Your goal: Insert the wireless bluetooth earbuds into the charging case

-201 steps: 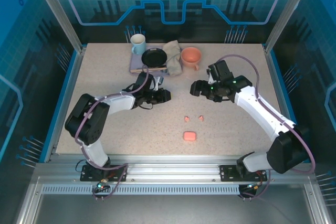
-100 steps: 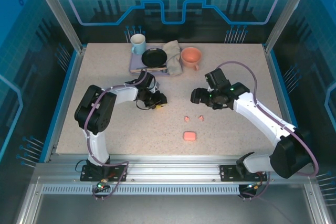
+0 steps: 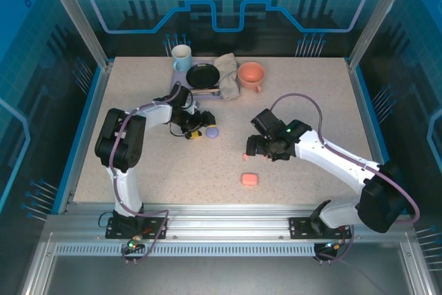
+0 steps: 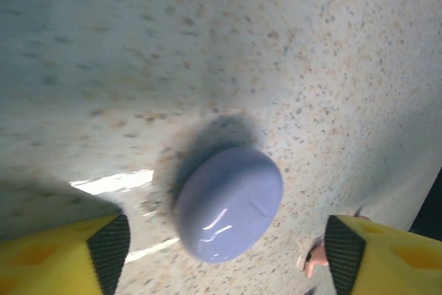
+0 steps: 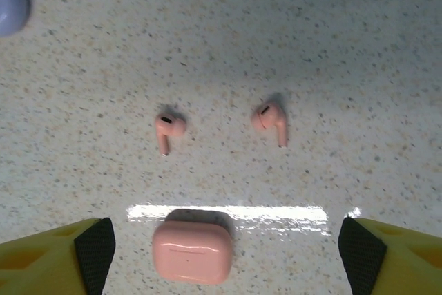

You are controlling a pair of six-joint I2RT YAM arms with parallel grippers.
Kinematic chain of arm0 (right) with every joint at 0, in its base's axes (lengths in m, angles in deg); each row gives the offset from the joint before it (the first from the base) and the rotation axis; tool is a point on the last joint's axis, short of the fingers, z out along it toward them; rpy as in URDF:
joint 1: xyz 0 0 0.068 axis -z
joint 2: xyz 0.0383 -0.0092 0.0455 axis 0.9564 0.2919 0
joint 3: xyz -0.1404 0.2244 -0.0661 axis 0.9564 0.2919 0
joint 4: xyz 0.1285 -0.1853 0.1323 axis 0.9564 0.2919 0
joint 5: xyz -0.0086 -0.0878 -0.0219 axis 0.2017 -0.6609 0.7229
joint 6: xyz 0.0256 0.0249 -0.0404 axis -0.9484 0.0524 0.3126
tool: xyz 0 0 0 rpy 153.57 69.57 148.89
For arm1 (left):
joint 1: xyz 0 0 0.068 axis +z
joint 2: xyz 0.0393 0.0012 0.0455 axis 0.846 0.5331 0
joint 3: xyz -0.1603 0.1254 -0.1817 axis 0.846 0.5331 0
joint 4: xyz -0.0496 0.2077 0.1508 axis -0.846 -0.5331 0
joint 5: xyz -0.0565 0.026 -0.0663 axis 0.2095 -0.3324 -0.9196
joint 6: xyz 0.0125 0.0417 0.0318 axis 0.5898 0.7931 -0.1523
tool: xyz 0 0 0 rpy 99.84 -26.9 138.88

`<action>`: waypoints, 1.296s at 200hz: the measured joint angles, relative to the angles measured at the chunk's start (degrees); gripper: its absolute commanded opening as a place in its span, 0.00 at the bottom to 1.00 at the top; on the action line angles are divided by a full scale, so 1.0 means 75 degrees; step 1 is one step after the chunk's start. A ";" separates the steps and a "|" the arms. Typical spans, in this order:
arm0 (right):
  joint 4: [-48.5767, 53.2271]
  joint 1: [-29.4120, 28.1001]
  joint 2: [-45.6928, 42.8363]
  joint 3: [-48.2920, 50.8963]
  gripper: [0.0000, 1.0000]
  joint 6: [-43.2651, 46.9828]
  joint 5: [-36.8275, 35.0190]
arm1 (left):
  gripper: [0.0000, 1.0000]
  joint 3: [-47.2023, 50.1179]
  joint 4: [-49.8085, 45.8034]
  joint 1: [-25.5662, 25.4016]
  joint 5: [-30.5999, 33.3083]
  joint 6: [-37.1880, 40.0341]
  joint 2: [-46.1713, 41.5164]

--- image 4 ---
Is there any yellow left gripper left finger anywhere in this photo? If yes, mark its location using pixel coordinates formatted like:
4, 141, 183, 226
0, 213, 131, 295

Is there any lavender earbud charging case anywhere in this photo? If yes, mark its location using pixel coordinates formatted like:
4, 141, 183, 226
175, 147, 285, 265

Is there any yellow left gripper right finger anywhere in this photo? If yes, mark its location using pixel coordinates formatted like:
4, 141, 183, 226
326, 214, 442, 295

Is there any pink wireless earbud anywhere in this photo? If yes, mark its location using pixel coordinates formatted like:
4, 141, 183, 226
302, 238, 331, 278

